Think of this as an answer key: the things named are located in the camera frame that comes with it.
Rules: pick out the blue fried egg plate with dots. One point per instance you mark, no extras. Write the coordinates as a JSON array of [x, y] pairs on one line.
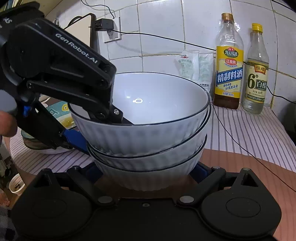
[[57, 111]]

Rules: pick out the person's left hand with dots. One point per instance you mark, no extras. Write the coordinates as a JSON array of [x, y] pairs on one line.
[[7, 125]]

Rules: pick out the small white cup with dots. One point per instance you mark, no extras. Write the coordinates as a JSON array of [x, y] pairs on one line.
[[16, 183]]

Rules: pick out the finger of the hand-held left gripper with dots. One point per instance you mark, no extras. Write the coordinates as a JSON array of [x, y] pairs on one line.
[[75, 139], [115, 115]]

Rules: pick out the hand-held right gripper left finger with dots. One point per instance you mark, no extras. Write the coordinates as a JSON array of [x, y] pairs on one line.
[[93, 172]]

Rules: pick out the white salt packet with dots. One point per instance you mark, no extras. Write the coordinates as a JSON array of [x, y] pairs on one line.
[[187, 64]]

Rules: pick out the yellow label cooking wine bottle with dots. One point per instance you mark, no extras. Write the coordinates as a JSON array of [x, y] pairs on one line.
[[227, 76]]

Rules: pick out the clear white vinegar bottle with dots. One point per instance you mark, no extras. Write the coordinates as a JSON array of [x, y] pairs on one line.
[[255, 81]]

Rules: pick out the cream cutting board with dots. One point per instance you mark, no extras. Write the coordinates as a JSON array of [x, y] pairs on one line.
[[79, 32]]

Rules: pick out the dark appliance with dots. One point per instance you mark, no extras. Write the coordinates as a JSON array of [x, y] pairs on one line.
[[291, 120]]

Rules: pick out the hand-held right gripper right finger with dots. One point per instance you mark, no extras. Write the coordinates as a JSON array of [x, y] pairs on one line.
[[201, 172]]

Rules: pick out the white ribbed bowl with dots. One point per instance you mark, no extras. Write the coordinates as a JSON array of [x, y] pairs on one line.
[[150, 104], [196, 141], [148, 178]]

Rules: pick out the white wall socket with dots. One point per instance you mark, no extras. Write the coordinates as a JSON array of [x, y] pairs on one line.
[[113, 37]]

